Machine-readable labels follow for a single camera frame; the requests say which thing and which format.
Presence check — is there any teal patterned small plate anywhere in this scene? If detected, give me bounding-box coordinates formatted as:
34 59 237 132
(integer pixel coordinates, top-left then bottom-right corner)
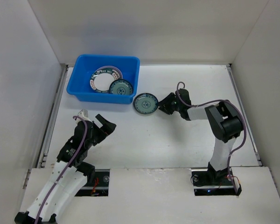
109 79 133 95
133 92 159 115

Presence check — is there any green rimmed white plate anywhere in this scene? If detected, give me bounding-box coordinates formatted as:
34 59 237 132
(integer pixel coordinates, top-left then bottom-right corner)
90 73 115 93
91 69 119 80

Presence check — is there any purple plate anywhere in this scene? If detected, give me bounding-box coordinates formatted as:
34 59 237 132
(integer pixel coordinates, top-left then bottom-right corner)
97 65 123 79

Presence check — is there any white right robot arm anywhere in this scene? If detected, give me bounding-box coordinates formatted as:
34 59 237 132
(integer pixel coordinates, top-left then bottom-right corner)
158 89 246 187

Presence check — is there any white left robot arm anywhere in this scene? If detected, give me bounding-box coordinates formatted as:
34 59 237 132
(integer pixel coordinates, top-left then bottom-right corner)
14 110 116 224

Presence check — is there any blue plastic bin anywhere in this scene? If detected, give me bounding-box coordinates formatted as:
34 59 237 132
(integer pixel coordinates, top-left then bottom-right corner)
67 54 140 104

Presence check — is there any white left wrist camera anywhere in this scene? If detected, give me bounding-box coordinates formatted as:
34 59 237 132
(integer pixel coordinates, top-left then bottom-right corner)
77 109 90 121

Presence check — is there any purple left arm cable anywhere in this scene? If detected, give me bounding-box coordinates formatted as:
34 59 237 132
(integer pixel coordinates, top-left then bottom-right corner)
34 116 88 224

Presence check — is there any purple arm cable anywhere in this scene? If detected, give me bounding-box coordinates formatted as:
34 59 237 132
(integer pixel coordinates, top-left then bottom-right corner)
34 116 88 224
176 81 247 194

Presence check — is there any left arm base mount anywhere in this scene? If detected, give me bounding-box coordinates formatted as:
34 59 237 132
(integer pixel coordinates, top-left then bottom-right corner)
75 169 110 197

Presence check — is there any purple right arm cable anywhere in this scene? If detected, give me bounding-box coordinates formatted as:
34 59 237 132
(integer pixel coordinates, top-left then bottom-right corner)
176 81 247 194

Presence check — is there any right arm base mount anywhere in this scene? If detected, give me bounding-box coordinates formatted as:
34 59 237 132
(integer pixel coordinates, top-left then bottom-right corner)
190 168 242 196

